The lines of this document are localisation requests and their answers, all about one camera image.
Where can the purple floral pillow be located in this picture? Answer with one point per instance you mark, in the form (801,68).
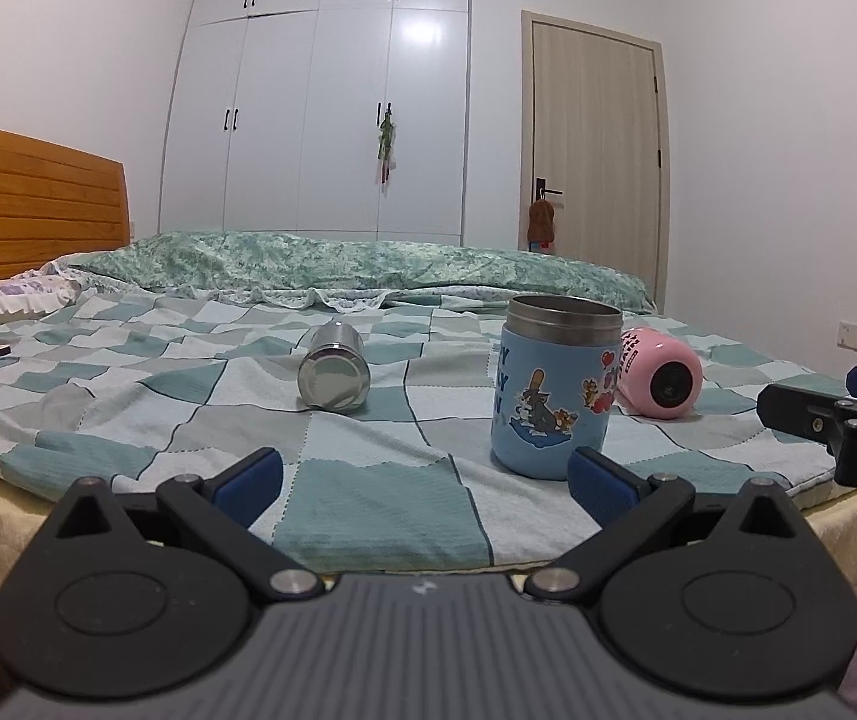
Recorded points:
(1,300)

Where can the brown plush toy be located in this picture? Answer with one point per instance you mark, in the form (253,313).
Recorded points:
(541,225)

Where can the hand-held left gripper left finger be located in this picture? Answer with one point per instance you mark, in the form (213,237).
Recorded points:
(248,486)

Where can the green checked blanket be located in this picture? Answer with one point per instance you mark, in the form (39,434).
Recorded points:
(368,502)

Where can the wooden headboard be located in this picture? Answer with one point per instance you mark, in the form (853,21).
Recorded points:
(31,210)

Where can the blue cartoon sticker cup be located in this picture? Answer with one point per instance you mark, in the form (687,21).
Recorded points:
(548,397)

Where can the green hanging ornament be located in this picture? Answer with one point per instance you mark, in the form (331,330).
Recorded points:
(386,139)

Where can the green floral quilt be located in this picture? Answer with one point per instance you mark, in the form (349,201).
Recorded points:
(338,262)

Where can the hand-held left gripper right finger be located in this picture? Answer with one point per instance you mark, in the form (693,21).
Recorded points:
(602,489)

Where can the beige wooden door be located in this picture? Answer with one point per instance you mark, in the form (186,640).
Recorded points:
(601,150)

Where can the stainless steel cup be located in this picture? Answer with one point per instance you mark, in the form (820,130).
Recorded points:
(335,379)

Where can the white wardrobe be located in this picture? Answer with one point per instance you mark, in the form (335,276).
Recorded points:
(308,105)

